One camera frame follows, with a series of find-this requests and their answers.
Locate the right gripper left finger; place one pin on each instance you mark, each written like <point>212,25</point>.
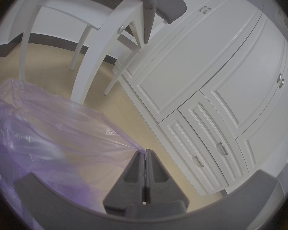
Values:
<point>132,176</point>

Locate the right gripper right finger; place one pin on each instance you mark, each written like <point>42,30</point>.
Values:
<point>160,176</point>

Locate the purple plastic bag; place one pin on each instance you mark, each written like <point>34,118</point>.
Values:
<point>50,128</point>

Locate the white wardrobe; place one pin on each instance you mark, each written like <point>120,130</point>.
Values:
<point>206,68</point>

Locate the white chair dark grey seat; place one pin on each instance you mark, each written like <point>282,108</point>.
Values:
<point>98,56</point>

